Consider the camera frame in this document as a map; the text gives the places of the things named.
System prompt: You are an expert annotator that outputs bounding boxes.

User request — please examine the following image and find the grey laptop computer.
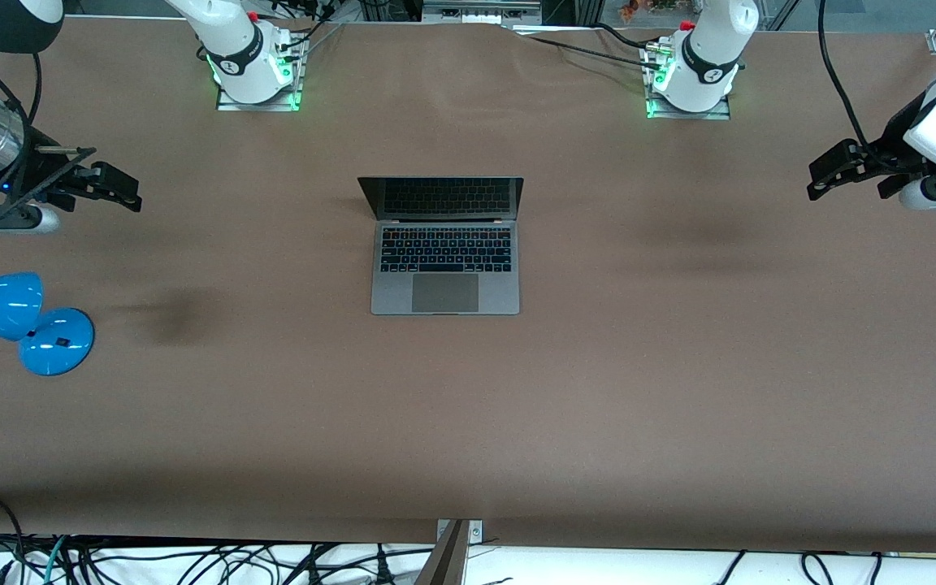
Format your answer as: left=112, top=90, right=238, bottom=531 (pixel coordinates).
left=357, top=175, right=525, bottom=316

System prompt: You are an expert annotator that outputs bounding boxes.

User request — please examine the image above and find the blue desk lamp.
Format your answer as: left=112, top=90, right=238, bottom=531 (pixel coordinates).
left=0, top=272, right=95, bottom=376

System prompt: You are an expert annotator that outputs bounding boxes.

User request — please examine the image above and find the small orange object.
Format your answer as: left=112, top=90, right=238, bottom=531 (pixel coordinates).
left=618, top=0, right=680, bottom=21

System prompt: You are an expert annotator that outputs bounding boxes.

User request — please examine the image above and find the grey power box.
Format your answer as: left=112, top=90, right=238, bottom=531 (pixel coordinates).
left=422, top=0, right=542, bottom=25

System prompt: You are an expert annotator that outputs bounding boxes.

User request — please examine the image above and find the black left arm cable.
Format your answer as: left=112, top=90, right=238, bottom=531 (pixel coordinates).
left=817, top=0, right=875, bottom=155

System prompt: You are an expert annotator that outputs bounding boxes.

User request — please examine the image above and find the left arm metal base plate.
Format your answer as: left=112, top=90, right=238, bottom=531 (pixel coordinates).
left=645, top=41, right=731, bottom=120

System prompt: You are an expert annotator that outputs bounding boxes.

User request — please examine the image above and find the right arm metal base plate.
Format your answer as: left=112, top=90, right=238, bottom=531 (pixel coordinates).
left=216, top=37, right=305, bottom=112

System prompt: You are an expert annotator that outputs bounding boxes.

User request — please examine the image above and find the short black table cable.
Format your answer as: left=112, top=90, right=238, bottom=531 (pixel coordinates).
left=594, top=23, right=652, bottom=50

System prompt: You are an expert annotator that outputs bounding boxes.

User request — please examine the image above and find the long black table cable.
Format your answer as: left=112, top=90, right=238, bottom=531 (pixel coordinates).
left=517, top=32, right=664, bottom=72

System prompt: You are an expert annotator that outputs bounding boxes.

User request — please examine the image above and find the teal cable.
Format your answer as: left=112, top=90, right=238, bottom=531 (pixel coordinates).
left=41, top=535, right=71, bottom=585

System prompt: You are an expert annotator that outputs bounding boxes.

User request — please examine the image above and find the metal table edge bracket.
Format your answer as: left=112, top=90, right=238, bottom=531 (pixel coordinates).
left=435, top=518, right=483, bottom=585

